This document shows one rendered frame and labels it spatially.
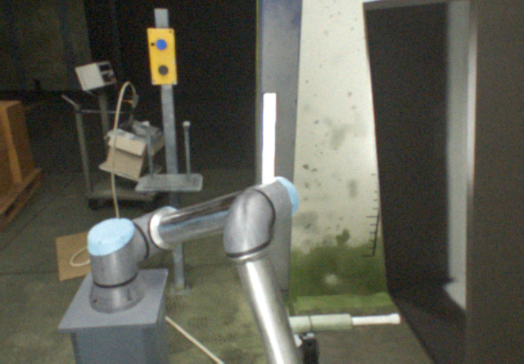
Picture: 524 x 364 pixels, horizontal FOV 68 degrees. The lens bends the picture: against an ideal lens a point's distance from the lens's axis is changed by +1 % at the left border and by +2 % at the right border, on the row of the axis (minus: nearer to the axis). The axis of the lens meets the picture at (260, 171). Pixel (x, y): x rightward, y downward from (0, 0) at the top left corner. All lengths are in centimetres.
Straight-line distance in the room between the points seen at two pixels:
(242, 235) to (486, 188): 56
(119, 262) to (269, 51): 112
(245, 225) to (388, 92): 80
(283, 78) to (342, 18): 37
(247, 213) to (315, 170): 113
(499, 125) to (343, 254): 149
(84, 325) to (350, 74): 152
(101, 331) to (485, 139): 125
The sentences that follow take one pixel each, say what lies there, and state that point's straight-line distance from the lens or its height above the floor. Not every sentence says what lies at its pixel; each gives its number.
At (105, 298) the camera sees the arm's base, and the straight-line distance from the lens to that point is 146.
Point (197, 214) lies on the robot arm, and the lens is 122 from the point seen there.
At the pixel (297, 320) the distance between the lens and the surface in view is 151.
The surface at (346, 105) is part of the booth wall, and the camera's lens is 198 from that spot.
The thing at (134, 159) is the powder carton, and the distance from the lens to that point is 347.
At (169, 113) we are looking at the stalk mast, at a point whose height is 113.
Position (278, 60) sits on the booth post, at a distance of 188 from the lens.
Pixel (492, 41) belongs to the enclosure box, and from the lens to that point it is 92.
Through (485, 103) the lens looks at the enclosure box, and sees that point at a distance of 94.
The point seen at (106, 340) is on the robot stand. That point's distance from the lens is 149.
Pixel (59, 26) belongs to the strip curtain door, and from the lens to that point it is 1146.
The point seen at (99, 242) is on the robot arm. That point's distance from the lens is 137.
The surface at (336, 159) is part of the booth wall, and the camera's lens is 204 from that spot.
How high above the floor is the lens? 154
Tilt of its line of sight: 20 degrees down
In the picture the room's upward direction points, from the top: 1 degrees clockwise
